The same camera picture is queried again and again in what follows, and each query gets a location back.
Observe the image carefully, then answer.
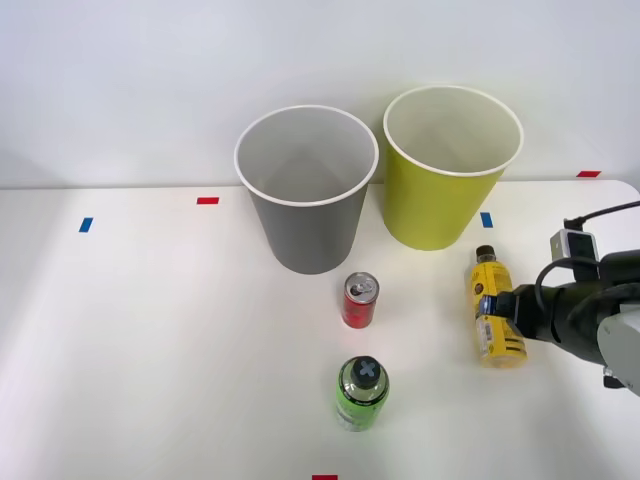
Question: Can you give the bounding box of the grey plastic waste bin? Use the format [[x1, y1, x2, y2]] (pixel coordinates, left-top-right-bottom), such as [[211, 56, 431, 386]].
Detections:
[[233, 104, 380, 276]]

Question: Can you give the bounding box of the yellow-green plastic waste bin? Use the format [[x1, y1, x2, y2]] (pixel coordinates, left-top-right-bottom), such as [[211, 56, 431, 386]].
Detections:
[[382, 85, 525, 252]]

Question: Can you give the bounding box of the yellow plastic bottle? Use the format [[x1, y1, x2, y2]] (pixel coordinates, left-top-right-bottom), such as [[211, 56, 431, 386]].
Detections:
[[470, 244, 529, 371]]

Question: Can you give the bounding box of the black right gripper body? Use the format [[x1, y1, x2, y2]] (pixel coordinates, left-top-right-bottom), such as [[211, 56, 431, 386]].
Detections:
[[511, 282, 572, 347]]

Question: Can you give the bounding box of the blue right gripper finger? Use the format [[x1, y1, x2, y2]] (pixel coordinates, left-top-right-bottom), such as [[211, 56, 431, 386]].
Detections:
[[504, 319, 530, 344], [477, 291, 516, 319]]

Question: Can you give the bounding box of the green plastic bottle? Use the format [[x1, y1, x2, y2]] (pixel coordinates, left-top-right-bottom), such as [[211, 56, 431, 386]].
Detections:
[[334, 355, 391, 433]]

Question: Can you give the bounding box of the red drink can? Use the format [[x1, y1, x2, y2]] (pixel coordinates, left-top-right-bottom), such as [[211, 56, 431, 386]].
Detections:
[[341, 272, 381, 330]]

